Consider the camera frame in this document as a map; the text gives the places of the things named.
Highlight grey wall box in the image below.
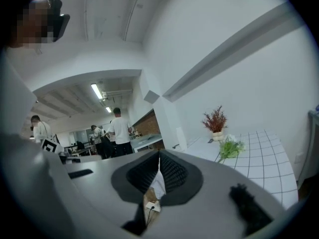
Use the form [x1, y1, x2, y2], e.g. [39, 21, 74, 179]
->
[144, 90, 160, 104]

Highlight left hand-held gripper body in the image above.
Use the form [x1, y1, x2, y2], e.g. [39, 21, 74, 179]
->
[40, 137, 81, 164]

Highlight white ceiling pipe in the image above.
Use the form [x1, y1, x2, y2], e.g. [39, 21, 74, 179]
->
[123, 0, 148, 41]

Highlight black head-mounted camera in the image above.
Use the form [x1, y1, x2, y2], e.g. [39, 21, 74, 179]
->
[51, 13, 71, 43]

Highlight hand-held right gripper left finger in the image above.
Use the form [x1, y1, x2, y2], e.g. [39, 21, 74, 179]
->
[63, 149, 160, 239]

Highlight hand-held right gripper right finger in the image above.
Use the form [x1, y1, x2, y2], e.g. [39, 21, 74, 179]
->
[146, 149, 288, 239]

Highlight person's head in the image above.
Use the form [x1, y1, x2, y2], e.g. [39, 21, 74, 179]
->
[6, 0, 63, 49]

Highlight white bubbly vase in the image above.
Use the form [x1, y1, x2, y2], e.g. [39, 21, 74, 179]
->
[211, 130, 225, 142]

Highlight red dried plant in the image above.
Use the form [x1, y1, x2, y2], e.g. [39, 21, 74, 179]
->
[201, 105, 228, 133]

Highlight white and green flowers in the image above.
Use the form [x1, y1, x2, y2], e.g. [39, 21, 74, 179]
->
[217, 133, 247, 163]

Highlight white grid tablecloth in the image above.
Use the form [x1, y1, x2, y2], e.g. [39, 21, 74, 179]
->
[185, 129, 299, 209]

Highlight grey background table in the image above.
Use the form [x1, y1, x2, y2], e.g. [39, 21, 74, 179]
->
[131, 134, 163, 153]

